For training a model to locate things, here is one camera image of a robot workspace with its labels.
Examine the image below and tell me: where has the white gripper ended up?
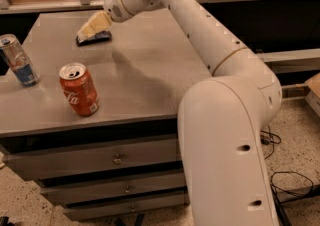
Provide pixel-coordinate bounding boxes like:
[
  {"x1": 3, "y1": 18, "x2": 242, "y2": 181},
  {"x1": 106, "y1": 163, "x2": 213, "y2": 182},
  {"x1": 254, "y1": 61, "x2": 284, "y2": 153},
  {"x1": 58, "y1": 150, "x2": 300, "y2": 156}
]
[{"x1": 77, "y1": 0, "x2": 129, "y2": 41}]

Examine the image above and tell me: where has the blue rxbar blueberry bar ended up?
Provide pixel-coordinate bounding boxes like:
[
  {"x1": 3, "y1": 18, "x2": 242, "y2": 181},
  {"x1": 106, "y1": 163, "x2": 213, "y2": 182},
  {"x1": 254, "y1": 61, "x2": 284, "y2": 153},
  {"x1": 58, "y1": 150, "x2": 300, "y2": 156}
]
[{"x1": 76, "y1": 31, "x2": 112, "y2": 47}]

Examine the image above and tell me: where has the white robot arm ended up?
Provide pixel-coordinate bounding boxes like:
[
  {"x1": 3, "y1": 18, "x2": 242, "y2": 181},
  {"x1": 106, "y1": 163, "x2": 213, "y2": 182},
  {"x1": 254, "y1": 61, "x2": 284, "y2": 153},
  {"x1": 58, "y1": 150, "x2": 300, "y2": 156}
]
[{"x1": 77, "y1": 0, "x2": 282, "y2": 226}]

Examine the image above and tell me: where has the red coca-cola can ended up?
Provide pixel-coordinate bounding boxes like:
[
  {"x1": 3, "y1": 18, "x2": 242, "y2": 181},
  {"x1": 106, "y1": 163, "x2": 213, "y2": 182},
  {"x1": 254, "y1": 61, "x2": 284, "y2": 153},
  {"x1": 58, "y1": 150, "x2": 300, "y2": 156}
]
[{"x1": 59, "y1": 63, "x2": 99, "y2": 116}]

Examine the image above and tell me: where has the silver blue red bull can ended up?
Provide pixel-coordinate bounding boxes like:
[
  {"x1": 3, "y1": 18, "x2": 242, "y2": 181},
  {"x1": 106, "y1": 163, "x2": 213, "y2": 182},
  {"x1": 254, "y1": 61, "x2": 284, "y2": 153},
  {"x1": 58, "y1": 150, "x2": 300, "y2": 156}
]
[{"x1": 0, "y1": 34, "x2": 39, "y2": 87}]

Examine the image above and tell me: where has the grey drawer cabinet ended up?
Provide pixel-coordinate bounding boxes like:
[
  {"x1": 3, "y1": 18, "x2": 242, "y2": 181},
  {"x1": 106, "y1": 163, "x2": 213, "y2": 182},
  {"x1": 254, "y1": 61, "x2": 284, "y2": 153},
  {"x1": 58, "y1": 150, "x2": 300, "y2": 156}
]
[{"x1": 0, "y1": 9, "x2": 210, "y2": 211}]

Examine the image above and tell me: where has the top grey drawer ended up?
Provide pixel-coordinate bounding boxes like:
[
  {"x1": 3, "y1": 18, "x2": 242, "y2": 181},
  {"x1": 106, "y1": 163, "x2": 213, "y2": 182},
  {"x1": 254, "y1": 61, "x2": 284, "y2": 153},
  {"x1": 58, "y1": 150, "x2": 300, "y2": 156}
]
[{"x1": 4, "y1": 134, "x2": 180, "y2": 181}]

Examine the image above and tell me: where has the grey drawer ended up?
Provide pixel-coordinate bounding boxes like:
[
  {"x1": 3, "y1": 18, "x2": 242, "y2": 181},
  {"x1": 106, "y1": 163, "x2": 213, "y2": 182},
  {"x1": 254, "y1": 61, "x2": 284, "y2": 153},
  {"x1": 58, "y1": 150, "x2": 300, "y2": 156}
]
[
  {"x1": 41, "y1": 170, "x2": 185, "y2": 205},
  {"x1": 63, "y1": 190, "x2": 189, "y2": 221},
  {"x1": 4, "y1": 134, "x2": 180, "y2": 181}
]

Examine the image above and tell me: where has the middle grey drawer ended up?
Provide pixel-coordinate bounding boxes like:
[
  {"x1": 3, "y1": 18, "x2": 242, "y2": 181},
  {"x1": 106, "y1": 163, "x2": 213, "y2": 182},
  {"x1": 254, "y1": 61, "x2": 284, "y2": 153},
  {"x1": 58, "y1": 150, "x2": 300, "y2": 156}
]
[{"x1": 41, "y1": 170, "x2": 185, "y2": 205}]

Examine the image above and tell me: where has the bottom grey drawer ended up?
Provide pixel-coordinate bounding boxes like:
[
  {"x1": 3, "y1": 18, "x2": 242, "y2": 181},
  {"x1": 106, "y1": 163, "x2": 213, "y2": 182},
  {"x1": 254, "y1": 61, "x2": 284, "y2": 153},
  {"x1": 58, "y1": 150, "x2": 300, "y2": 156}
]
[{"x1": 63, "y1": 190, "x2": 189, "y2": 221}]

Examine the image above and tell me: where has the cardboard box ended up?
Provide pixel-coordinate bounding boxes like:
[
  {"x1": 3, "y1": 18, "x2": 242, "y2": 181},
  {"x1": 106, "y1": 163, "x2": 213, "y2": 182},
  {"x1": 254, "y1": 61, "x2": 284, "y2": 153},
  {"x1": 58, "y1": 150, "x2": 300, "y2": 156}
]
[{"x1": 305, "y1": 73, "x2": 320, "y2": 117}]

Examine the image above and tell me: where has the black floor cable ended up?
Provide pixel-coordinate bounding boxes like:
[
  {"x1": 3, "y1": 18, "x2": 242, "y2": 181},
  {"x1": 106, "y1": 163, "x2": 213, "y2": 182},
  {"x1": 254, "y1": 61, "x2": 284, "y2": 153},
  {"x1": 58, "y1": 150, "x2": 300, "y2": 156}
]
[{"x1": 259, "y1": 124, "x2": 315, "y2": 204}]

